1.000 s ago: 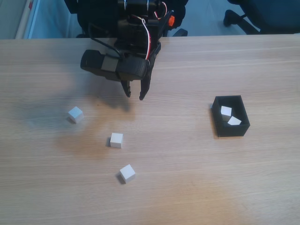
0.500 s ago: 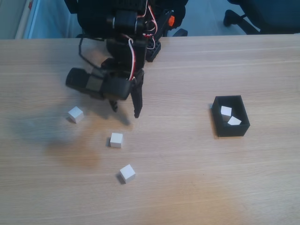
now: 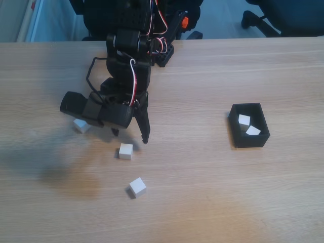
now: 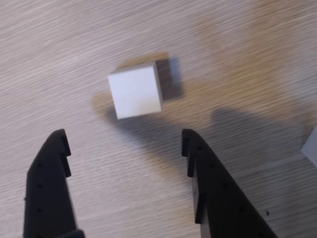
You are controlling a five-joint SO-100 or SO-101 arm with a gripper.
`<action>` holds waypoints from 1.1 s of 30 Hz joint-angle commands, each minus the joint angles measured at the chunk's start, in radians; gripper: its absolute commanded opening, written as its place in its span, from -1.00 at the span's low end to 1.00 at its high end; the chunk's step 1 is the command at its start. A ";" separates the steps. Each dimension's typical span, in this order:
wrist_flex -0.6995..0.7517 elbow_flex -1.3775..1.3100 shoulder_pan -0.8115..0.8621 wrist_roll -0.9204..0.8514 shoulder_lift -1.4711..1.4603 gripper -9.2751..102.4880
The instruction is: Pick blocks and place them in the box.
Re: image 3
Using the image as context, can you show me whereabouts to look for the white cube block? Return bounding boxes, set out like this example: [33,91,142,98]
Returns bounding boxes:
[73,118,91,134]
[118,143,134,160]
[238,114,252,132]
[129,177,147,199]
[245,125,262,137]

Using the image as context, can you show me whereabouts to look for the black open box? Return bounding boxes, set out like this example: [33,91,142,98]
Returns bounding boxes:
[228,102,271,149]

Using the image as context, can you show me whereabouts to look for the white panel beige edge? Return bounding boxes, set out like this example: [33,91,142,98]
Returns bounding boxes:
[16,0,76,43]

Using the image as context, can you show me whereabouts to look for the black clamp orange knob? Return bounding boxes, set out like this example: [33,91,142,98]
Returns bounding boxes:
[167,10,189,45]

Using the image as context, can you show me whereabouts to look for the dark blue office chair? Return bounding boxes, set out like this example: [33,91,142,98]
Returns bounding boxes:
[240,0,324,38]

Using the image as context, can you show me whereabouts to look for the white red servo cable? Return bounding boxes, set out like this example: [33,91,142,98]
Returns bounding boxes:
[128,58,139,107]

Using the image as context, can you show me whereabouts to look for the thin black camera cable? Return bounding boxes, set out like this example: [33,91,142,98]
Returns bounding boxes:
[85,57,109,103]

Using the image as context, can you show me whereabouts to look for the black oval camera box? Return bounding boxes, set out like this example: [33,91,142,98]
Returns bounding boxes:
[59,91,135,130]

